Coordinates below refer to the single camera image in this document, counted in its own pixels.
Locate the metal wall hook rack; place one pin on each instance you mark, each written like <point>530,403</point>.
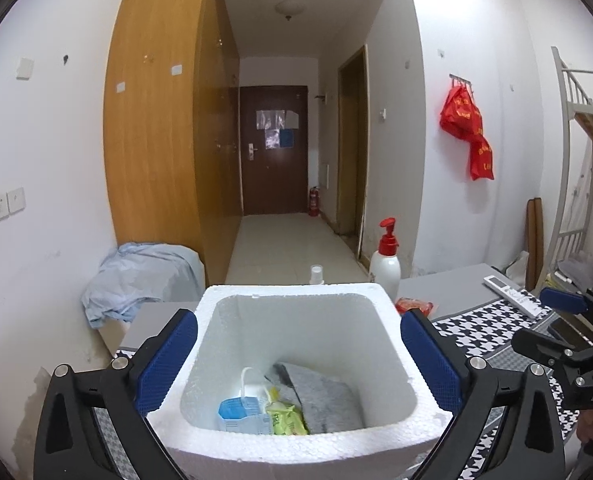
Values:
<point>460,80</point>

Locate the green tissue packet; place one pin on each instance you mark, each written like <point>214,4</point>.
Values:
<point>286,420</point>

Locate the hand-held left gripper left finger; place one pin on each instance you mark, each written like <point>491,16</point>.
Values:
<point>169,360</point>

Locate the wooden side door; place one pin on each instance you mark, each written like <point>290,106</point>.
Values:
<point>351,160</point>

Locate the person's right hand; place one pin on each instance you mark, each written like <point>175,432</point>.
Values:
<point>589,427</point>

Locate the red snack packet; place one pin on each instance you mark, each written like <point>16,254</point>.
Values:
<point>414,306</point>

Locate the wooden wardrobe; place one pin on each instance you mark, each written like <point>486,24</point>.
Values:
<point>151,110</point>

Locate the blue door notice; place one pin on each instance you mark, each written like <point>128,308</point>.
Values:
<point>287,138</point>

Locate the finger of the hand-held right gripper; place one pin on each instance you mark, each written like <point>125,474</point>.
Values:
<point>561,300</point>
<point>536,342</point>

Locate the light blue cloth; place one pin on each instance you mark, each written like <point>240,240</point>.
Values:
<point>136,280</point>

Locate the white wall junction cover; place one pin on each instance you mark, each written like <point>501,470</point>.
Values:
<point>24,68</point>

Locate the black smartphone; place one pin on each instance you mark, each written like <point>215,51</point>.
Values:
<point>559,330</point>

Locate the white plastic bag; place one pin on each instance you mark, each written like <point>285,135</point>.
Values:
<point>518,267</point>

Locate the yellow foam net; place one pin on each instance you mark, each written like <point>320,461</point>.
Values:
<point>272,395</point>

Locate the grey cloth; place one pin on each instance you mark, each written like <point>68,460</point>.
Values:
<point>579,270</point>

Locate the dark brown door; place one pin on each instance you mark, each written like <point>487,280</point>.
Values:
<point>274,180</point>

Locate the white wall socket plate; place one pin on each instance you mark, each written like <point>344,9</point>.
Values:
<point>9,204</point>

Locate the white remote control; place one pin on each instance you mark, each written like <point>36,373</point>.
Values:
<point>514,296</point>

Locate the white foam box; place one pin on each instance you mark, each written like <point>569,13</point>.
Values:
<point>296,305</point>

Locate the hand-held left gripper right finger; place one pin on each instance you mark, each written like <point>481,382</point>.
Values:
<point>431,360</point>

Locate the brown wooden boards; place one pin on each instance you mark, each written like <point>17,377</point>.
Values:
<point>535,245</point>

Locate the ceiling lamp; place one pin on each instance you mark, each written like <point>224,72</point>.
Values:
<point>290,10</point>

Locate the houndstooth tablecloth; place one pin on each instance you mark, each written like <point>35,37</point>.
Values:
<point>481,330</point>

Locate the red fire extinguisher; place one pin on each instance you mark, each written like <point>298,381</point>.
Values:
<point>314,202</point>

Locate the grey sock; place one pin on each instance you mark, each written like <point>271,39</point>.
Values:
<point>321,395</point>

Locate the white lotion pump bottle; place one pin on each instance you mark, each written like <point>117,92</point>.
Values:
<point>384,270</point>

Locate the grey door notice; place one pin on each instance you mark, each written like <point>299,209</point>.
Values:
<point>276,119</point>

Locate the red plastic bag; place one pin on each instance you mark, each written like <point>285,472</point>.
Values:
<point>464,120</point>

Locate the light blue tissue pack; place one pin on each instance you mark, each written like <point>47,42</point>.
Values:
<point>241,412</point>

